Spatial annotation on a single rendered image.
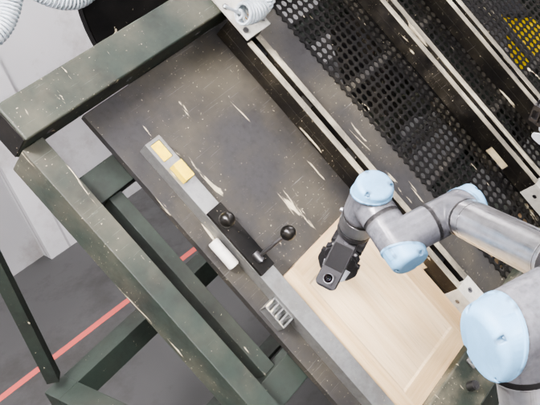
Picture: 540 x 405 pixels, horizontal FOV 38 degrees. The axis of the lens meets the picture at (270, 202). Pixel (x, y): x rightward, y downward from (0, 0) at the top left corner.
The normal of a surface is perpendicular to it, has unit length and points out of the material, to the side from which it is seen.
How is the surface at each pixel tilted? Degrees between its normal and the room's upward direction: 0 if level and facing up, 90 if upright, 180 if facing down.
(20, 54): 90
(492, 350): 82
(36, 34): 90
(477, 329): 83
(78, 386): 0
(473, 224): 46
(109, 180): 57
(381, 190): 36
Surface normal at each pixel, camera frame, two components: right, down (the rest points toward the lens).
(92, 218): 0.46, -0.35
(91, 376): 0.74, 0.11
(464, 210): -0.69, -0.61
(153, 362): -0.30, -0.82
